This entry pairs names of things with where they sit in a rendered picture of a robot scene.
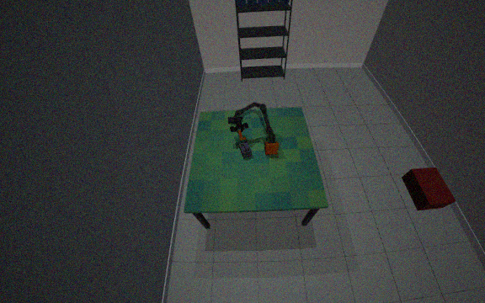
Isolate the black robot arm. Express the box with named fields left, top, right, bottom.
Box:
left=228, top=103, right=276, bottom=143

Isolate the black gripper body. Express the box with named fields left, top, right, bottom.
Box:
left=230, top=123, right=248, bottom=132

